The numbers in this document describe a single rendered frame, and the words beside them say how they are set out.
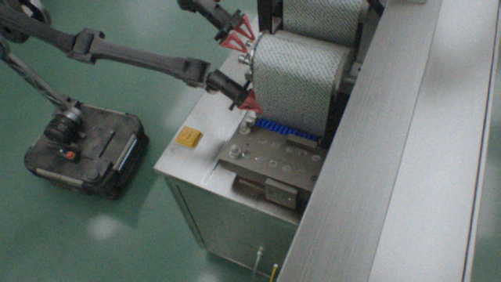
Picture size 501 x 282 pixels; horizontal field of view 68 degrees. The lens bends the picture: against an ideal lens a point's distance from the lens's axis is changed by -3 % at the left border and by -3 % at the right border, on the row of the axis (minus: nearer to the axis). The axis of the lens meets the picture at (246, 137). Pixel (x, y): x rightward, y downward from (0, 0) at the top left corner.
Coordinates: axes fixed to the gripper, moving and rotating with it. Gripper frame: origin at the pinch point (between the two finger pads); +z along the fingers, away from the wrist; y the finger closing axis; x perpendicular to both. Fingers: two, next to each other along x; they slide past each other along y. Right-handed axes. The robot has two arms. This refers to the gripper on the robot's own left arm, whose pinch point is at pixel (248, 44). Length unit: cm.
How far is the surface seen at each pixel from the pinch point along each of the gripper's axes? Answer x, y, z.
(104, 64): -204, -71, -48
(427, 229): 48, 48, 31
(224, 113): -36.0, 1.7, 14.2
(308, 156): -1.8, 16.1, 35.1
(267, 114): -10.9, 7.5, 20.1
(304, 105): 4.8, 7.6, 23.1
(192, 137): -37.2, 17.2, 9.0
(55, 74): -225, -48, -73
